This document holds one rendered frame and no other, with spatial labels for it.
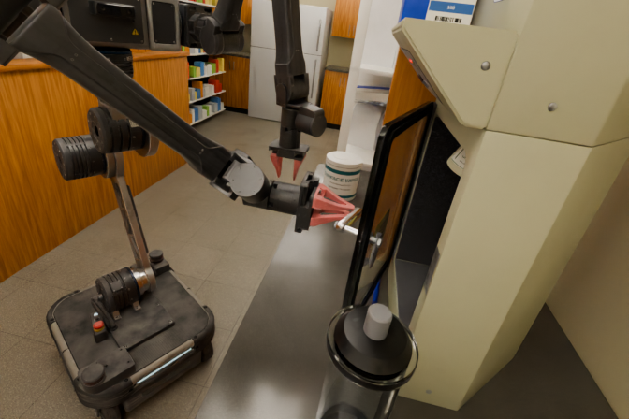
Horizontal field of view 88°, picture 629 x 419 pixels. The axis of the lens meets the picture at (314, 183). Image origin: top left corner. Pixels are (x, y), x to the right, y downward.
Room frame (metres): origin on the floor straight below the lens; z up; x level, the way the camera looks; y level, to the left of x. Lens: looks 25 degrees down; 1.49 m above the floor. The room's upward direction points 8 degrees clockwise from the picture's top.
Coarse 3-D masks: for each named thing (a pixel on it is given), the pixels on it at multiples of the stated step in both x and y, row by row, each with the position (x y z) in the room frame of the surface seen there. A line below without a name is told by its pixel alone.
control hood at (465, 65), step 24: (408, 24) 0.37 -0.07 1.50; (432, 24) 0.37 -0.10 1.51; (456, 24) 0.37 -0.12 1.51; (408, 48) 0.45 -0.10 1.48; (432, 48) 0.37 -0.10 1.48; (456, 48) 0.37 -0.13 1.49; (480, 48) 0.36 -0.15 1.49; (504, 48) 0.36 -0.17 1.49; (432, 72) 0.37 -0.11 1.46; (456, 72) 0.37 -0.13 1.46; (480, 72) 0.36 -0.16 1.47; (504, 72) 0.36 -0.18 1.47; (456, 96) 0.37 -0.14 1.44; (480, 96) 0.36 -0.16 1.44; (480, 120) 0.36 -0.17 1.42
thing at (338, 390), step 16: (336, 320) 0.30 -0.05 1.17; (400, 320) 0.31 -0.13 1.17; (336, 352) 0.25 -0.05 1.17; (416, 352) 0.26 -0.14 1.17; (336, 368) 0.25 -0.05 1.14; (352, 368) 0.23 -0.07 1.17; (336, 384) 0.25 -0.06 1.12; (352, 384) 0.23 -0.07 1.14; (384, 384) 0.22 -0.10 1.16; (320, 400) 0.27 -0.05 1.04; (336, 400) 0.24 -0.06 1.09; (352, 400) 0.23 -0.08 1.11; (368, 400) 0.23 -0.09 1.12; (384, 400) 0.23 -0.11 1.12; (320, 416) 0.26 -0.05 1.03; (336, 416) 0.24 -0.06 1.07; (352, 416) 0.23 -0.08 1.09; (368, 416) 0.23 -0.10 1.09; (384, 416) 0.24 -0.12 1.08
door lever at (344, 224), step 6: (354, 210) 0.51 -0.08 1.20; (360, 210) 0.52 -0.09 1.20; (348, 216) 0.49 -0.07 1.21; (354, 216) 0.49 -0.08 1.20; (360, 216) 0.52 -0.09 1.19; (336, 222) 0.46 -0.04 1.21; (342, 222) 0.46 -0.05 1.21; (348, 222) 0.47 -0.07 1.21; (354, 222) 0.49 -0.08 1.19; (336, 228) 0.45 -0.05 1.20; (342, 228) 0.45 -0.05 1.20; (348, 228) 0.45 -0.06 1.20; (354, 228) 0.45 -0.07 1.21; (354, 234) 0.44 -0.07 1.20
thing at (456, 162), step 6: (462, 150) 0.49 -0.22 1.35; (450, 156) 0.52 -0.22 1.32; (456, 156) 0.49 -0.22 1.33; (462, 156) 0.48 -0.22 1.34; (450, 162) 0.50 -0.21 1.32; (456, 162) 0.48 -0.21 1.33; (462, 162) 0.47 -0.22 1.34; (450, 168) 0.48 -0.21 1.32; (456, 168) 0.47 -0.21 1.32; (462, 168) 0.46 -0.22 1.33
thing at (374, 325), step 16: (352, 320) 0.29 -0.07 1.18; (368, 320) 0.27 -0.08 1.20; (384, 320) 0.26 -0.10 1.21; (336, 336) 0.27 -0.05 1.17; (352, 336) 0.26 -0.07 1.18; (368, 336) 0.26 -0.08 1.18; (384, 336) 0.26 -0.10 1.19; (400, 336) 0.27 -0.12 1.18; (352, 352) 0.25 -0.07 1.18; (368, 352) 0.25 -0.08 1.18; (384, 352) 0.25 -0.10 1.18; (400, 352) 0.25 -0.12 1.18; (368, 368) 0.23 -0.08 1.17; (384, 368) 0.23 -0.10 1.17; (400, 368) 0.24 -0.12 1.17
